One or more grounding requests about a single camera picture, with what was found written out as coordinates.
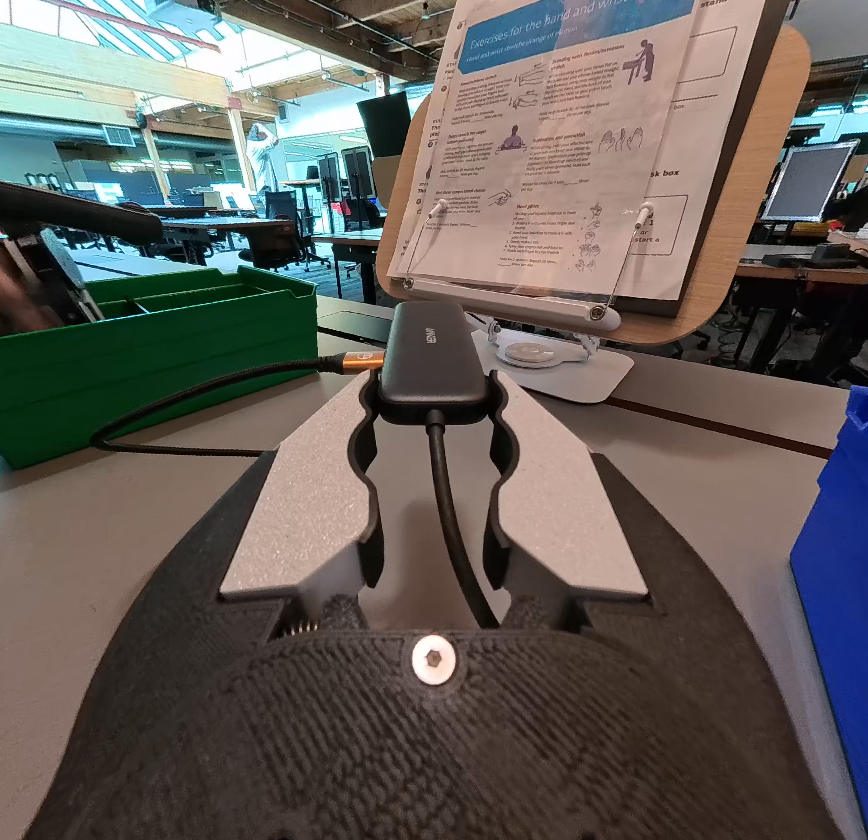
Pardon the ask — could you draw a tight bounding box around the grey background desk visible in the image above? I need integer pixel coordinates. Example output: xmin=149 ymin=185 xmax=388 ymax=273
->
xmin=312 ymin=230 xmax=389 ymax=305

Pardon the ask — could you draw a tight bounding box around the wooden document stand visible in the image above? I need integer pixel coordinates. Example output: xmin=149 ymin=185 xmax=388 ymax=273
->
xmin=376 ymin=25 xmax=812 ymax=404

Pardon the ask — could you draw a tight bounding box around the black office chair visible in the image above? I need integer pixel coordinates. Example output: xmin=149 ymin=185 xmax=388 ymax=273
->
xmin=261 ymin=189 xmax=333 ymax=273

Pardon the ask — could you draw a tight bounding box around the blue header exercise sheet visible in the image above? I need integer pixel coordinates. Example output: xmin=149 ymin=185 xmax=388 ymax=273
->
xmin=407 ymin=0 xmax=706 ymax=305

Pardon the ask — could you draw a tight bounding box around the wooden background desk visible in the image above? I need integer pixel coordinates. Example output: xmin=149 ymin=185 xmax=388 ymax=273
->
xmin=736 ymin=242 xmax=868 ymax=286

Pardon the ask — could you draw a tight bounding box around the green plastic bin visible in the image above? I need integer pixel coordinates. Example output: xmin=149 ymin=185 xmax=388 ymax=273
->
xmin=0 ymin=265 xmax=320 ymax=470

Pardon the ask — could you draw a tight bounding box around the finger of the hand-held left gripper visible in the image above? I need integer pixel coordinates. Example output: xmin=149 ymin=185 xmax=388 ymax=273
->
xmin=41 ymin=229 xmax=104 ymax=324

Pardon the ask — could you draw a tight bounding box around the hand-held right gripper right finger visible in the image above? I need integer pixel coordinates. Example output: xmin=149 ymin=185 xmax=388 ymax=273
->
xmin=483 ymin=371 xmax=649 ymax=604

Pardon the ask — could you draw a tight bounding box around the black backed instruction board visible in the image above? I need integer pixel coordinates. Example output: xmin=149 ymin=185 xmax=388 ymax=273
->
xmin=387 ymin=0 xmax=801 ymax=320

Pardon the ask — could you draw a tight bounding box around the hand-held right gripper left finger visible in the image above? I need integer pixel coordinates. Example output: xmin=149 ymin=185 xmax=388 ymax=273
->
xmin=218 ymin=371 xmax=385 ymax=604

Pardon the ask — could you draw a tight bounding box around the dark grey usb hub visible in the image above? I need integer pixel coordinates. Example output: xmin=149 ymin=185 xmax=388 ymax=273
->
xmin=376 ymin=302 xmax=506 ymax=629

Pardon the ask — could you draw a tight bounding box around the black hanging panel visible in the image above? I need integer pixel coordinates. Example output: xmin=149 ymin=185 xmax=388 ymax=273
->
xmin=357 ymin=94 xmax=412 ymax=158

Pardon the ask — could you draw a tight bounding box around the grey desk monitor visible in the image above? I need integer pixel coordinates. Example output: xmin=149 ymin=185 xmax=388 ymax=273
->
xmin=761 ymin=141 xmax=861 ymax=223

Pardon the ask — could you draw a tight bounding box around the black usb cable orange plug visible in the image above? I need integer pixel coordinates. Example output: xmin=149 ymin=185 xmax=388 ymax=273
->
xmin=90 ymin=352 xmax=386 ymax=459

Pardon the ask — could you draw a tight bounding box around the blue plastic bin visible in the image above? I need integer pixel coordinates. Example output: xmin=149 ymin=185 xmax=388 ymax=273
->
xmin=790 ymin=385 xmax=868 ymax=815

